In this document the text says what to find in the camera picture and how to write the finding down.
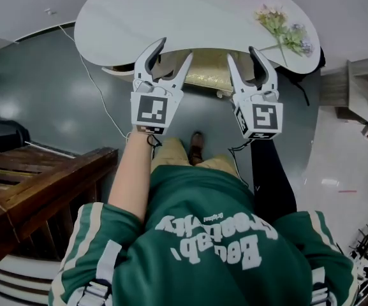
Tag person's right forearm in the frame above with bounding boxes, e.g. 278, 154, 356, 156
249, 137, 298, 218

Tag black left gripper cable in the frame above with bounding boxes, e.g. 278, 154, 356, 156
145, 135, 163, 168

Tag grey wooden shelf unit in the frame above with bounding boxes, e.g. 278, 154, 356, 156
319, 54, 368, 124

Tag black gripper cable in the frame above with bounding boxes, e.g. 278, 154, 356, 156
227, 138, 251, 187
145, 135, 163, 168

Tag person's khaki trousers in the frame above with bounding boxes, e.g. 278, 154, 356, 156
151, 136, 239, 179

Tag cream cushioned stool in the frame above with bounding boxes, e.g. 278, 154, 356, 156
151, 48, 235, 99

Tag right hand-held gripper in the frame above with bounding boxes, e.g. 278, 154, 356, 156
226, 46, 284, 141

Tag white shoulder strap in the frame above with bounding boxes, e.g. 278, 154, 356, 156
75, 239, 122, 306
311, 266, 328, 306

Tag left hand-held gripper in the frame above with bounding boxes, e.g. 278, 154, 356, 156
129, 37, 194, 136

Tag black backpack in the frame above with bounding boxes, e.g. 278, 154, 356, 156
276, 48, 327, 106

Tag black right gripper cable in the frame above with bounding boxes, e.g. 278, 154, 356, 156
227, 138, 251, 187

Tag black bag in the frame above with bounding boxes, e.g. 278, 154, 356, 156
0, 119, 31, 153

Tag white floor cable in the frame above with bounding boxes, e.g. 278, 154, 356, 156
58, 24, 133, 143

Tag person's green jersey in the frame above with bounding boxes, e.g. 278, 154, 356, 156
48, 164, 360, 306

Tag white curved stair plinth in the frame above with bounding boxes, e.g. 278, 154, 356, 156
0, 247, 63, 306

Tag white kidney-shaped table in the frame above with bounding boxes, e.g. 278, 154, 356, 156
74, 0, 321, 76

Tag artificial flower bouquet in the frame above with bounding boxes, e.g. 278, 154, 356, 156
254, 4, 315, 68

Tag person's left forearm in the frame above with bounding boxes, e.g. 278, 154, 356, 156
108, 129, 154, 226

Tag person's brown shoe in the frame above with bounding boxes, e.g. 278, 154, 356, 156
189, 131, 205, 166

